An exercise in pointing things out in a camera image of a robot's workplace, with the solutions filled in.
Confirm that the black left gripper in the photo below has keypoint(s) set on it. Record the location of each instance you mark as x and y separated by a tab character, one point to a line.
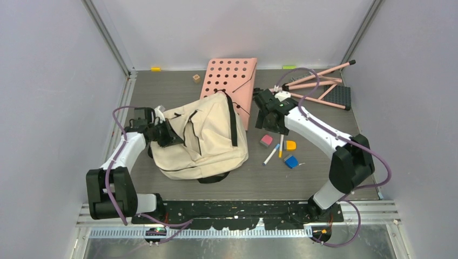
172	138

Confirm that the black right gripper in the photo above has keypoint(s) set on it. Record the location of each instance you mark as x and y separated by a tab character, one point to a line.
278	129

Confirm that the pink eraser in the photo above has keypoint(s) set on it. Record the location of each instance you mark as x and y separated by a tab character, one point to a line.
266	140

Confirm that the beige canvas backpack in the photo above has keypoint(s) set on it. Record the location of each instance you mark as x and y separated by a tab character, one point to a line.
212	141

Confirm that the blue eraser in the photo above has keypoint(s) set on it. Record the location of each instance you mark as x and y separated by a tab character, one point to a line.
291	161

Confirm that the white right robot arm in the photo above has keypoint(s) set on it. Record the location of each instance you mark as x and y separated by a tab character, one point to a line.
351	161

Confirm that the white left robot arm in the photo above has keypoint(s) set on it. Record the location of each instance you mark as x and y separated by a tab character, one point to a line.
110	189

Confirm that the white blue marker pen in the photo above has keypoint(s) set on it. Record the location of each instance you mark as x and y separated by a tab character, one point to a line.
269	157

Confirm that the orange yellow eraser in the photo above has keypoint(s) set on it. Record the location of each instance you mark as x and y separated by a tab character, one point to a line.
289	145

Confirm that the pink folding tripod stand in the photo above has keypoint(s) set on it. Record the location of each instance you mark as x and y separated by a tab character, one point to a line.
319	84

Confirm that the pink perforated music stand tray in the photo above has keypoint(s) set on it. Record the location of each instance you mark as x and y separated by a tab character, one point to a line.
235	77

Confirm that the green block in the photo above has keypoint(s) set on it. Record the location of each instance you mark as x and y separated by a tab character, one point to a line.
288	67

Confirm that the small wooden cube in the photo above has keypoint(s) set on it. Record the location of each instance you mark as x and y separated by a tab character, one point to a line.
196	78

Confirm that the grey lego strip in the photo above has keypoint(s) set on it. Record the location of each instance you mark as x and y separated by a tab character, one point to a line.
295	78

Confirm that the dark grey lego baseplate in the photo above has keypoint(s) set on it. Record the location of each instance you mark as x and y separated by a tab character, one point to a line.
340	95

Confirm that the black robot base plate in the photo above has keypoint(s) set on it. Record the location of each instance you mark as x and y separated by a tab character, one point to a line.
244	214

